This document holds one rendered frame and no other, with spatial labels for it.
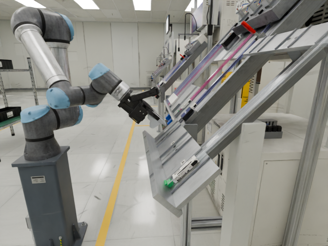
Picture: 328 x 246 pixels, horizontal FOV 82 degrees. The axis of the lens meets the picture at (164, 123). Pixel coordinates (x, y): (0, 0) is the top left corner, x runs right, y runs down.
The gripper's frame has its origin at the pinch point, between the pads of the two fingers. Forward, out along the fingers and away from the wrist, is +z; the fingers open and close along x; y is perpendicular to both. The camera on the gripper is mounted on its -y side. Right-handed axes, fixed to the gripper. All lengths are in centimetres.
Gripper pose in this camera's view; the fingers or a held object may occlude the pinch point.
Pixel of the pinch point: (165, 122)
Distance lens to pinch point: 81.1
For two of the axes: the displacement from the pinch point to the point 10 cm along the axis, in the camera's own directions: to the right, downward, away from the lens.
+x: 0.8, 2.7, -9.6
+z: 7.4, 6.3, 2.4
